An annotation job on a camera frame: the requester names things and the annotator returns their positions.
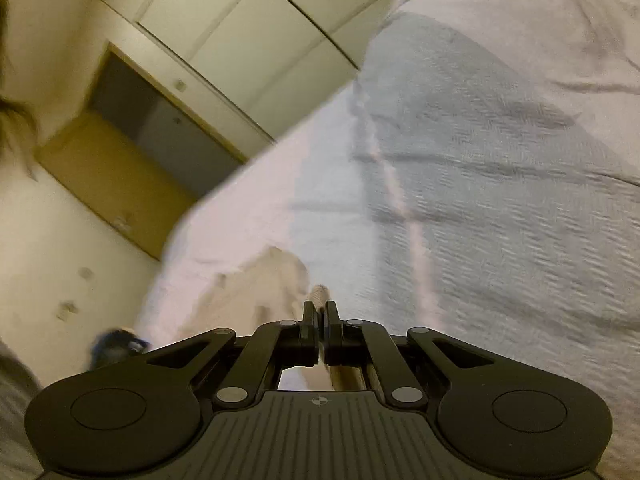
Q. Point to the beige garment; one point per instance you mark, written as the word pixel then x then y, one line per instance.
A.
pixel 270 280

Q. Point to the dark blue object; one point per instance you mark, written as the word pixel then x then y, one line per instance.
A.
pixel 117 345

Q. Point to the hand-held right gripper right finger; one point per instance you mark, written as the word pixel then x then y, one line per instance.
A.
pixel 332 332

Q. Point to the person's hair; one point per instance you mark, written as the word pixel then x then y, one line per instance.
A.
pixel 15 115

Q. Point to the grey and pink blanket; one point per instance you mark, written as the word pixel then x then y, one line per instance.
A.
pixel 475 210

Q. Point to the person's grey clothing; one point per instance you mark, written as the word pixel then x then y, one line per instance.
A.
pixel 15 410

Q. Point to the wooden door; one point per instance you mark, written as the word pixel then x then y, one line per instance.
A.
pixel 110 175

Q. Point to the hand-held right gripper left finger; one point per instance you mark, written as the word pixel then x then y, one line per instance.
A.
pixel 309 332

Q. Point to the cream wardrobe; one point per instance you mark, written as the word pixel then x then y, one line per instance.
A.
pixel 225 35

